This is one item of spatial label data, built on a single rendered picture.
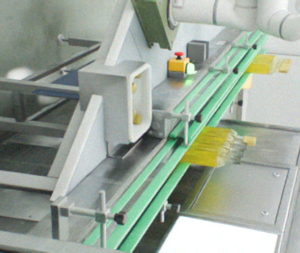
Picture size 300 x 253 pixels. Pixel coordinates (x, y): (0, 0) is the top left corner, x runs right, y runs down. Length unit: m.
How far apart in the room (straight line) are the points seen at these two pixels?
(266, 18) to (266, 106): 6.41
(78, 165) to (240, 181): 0.66
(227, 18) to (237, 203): 0.63
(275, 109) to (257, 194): 6.24
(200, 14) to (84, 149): 0.62
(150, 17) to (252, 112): 6.44
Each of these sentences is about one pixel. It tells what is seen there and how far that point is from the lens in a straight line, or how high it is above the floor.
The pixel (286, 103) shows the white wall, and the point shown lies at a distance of 8.06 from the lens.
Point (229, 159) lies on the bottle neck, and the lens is 1.83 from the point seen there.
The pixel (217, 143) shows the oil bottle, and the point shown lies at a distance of 1.89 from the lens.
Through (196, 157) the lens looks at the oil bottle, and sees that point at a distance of 1.84.
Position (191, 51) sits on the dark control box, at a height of 0.77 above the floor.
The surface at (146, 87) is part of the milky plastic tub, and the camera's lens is 1.75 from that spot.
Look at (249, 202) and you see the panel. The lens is 1.85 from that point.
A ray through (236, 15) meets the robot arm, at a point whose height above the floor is 1.07.
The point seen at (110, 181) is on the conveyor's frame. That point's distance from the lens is 1.57.
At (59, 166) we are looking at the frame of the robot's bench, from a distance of 1.62.
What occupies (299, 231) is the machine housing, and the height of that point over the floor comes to 1.36.
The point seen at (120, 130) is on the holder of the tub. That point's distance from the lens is 1.65.
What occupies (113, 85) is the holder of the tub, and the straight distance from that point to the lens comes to 1.61.
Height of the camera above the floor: 1.43
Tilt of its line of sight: 14 degrees down
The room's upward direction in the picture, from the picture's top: 97 degrees clockwise
